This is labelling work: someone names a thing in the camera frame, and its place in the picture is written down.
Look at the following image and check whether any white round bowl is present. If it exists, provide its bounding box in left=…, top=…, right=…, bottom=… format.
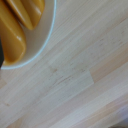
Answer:
left=0, top=0, right=58, bottom=70

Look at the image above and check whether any yellow food piece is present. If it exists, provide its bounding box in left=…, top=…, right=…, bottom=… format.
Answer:
left=5, top=0, right=35, bottom=32
left=0, top=0, right=28, bottom=65
left=20, top=0, right=46, bottom=28

